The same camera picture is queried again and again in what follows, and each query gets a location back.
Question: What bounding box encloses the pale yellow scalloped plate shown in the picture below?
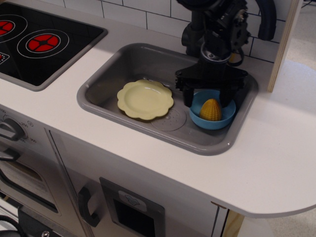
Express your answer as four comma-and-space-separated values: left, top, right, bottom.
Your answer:
117, 79, 174, 120

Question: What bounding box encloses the wooden side panel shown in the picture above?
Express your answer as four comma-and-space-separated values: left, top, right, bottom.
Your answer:
267, 0, 303, 93

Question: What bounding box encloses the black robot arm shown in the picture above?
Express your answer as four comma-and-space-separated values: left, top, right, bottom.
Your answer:
176, 0, 250, 108

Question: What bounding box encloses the black toy stovetop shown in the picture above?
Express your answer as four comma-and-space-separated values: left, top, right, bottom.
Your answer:
0, 2, 108, 91

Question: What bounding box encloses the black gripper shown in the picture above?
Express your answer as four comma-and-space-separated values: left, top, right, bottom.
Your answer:
175, 43, 248, 108

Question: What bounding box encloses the grey oven door handle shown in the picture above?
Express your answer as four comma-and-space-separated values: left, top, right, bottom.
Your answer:
0, 146, 21, 161

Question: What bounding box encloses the dark grey toy faucet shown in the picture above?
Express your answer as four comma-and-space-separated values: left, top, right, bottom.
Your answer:
181, 0, 277, 57

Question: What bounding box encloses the yellow toy corn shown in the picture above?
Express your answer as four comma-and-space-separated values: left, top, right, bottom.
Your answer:
199, 99, 222, 121

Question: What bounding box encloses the grey toy sink basin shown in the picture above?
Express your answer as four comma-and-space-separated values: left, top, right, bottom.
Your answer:
77, 43, 258, 156

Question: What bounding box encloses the black cabinet door handle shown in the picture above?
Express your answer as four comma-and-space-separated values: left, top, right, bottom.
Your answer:
78, 187, 101, 228

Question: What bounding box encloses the grey oven knob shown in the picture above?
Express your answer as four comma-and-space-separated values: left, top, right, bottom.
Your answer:
0, 118, 26, 141

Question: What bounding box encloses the blue plastic bowl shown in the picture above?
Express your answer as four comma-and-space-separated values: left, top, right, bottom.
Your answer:
190, 90, 237, 130

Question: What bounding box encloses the grey dispenser panel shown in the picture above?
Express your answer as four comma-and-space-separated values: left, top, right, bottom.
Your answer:
99, 177, 166, 237

